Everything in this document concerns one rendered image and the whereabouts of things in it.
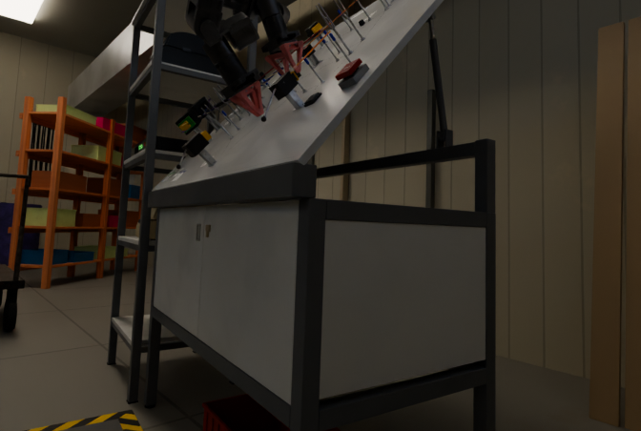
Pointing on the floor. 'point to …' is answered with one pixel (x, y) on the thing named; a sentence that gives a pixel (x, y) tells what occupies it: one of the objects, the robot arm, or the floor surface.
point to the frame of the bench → (423, 386)
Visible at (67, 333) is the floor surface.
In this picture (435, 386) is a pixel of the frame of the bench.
